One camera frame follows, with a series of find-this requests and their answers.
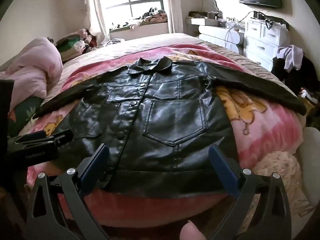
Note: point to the black leather jacket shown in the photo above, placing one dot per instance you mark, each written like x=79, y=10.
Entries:
x=150, y=120

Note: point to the white side curtain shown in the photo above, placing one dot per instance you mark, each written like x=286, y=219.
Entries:
x=175, y=5

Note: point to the person's right hand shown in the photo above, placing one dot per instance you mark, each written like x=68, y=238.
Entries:
x=193, y=232

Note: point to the beige bedspread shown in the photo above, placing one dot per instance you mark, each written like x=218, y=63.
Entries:
x=150, y=42

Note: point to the white sheer curtain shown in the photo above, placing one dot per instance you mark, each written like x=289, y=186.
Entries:
x=97, y=10

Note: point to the clothes on windowsill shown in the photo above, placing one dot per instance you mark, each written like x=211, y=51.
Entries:
x=152, y=17

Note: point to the pile of folded clothes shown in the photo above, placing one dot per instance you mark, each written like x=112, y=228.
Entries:
x=72, y=45

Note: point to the beige plush cushion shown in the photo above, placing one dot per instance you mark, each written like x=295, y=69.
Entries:
x=280, y=165

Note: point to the green floral pillow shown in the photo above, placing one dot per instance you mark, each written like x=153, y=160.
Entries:
x=25, y=107

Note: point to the white rounded chair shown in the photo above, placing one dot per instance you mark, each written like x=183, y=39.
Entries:
x=310, y=145

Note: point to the grey cloth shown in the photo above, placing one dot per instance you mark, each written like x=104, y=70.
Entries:
x=291, y=57

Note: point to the black bag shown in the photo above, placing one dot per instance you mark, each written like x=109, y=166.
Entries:
x=275, y=21

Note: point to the clutter of toiletries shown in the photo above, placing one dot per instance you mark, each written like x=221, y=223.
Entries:
x=215, y=17

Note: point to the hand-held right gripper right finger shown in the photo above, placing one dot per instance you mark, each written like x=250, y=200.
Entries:
x=223, y=170

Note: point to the white chest of drawers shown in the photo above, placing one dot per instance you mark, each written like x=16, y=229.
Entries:
x=260, y=42

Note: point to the pink printed blanket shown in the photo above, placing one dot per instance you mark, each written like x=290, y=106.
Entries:
x=262, y=130

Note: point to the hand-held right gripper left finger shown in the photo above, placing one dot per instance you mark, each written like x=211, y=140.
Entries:
x=93, y=166

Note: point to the white vanity desk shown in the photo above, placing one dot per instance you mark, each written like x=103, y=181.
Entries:
x=217, y=35

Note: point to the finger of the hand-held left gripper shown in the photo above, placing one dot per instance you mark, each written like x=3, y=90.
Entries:
x=35, y=135
x=37, y=151

